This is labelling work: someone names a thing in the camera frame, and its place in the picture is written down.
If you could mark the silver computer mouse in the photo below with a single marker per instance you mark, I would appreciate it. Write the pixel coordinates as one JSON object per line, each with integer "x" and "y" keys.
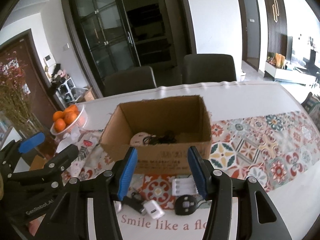
{"x": 117, "y": 206}

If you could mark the black round cable hub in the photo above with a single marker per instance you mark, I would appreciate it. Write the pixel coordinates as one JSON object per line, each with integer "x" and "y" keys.
{"x": 185, "y": 205}

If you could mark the dark glass door cabinet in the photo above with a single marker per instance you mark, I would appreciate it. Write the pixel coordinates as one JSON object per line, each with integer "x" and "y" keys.
{"x": 111, "y": 36}

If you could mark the black small charger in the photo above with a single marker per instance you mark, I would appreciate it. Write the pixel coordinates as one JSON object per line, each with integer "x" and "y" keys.
{"x": 135, "y": 201}

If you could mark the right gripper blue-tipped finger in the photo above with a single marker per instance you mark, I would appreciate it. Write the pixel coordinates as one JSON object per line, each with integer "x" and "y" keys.
{"x": 12, "y": 152}

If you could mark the white battery charger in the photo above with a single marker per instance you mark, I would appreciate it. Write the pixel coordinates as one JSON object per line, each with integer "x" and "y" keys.
{"x": 182, "y": 186}

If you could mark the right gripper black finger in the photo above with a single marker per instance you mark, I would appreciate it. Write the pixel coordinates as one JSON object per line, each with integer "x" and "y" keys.
{"x": 60, "y": 159}

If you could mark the glass vase with dried flowers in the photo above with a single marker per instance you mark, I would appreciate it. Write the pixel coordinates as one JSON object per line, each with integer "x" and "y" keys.
{"x": 16, "y": 98}

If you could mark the white basket of oranges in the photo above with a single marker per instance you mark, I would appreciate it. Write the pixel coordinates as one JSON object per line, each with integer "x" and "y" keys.
{"x": 64, "y": 121}

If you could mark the woven yellow placemat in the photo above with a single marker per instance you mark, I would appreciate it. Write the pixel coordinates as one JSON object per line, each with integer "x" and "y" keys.
{"x": 38, "y": 163}

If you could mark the dark dining chair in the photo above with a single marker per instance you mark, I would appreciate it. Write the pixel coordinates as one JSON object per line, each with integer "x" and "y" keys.
{"x": 199, "y": 68}
{"x": 130, "y": 80}

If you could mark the white tv console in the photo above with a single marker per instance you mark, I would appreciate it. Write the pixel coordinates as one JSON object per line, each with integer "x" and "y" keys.
{"x": 291, "y": 76}

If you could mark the dark right dining chair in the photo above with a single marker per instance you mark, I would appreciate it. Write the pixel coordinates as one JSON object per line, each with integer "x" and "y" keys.
{"x": 199, "y": 68}

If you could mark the brown cardboard box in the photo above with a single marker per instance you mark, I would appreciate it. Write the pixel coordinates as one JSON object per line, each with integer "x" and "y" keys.
{"x": 183, "y": 120}

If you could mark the patterned table runner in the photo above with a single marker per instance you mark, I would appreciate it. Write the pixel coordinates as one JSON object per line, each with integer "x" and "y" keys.
{"x": 274, "y": 148}

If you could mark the white USB wall charger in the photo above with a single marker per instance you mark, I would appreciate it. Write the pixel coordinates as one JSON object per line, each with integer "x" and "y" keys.
{"x": 153, "y": 209}

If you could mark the round white bald-head toy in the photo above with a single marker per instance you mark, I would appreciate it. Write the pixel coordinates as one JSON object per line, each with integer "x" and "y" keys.
{"x": 137, "y": 139}

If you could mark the black power adapter with cable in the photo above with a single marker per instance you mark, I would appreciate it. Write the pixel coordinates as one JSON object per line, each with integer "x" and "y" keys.
{"x": 162, "y": 138}

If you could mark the floral fabric tissue pouch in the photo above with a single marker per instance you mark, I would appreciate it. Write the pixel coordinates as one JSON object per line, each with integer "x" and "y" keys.
{"x": 84, "y": 140}

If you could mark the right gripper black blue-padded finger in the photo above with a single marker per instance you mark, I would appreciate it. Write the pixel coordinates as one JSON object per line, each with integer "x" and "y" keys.
{"x": 258, "y": 218}
{"x": 67, "y": 218}

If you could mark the dark left dining chair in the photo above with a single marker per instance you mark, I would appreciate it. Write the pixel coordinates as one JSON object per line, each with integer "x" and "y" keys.
{"x": 130, "y": 80}

